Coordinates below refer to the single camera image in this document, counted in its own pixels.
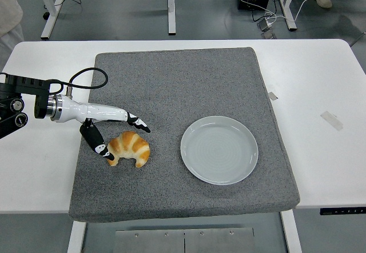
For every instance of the black desk control panel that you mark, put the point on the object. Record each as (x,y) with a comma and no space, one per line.
(340,211)

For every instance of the white table leg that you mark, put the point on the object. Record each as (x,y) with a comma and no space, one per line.
(291,233)
(75,238)

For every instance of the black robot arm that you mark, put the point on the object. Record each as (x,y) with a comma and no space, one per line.
(28,84)

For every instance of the grey power adapter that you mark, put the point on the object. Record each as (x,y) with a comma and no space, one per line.
(264,25)

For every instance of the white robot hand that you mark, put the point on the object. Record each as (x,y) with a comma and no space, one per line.
(94,112)

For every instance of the grey fabric mat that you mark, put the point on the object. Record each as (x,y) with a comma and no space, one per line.
(171,87)

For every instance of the golden croissant bread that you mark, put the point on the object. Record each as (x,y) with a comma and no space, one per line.
(133,144)

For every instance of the grey round plate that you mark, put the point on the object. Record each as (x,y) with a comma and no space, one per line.
(218,150)

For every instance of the black caster wheel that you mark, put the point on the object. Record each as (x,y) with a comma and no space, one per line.
(45,15)

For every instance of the white background desk leg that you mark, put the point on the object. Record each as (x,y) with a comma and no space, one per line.
(171,13)
(50,16)
(289,13)

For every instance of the grey floor socket plate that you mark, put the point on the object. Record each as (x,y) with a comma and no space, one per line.
(269,35)

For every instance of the person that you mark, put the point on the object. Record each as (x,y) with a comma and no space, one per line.
(8,10)

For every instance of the grey metal plate with screws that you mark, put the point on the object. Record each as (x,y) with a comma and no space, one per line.
(160,241)

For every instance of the small clear tape piece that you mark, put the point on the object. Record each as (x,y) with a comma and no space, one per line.
(273,95)

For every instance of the large clear tape piece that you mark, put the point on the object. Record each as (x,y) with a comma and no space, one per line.
(331,120)

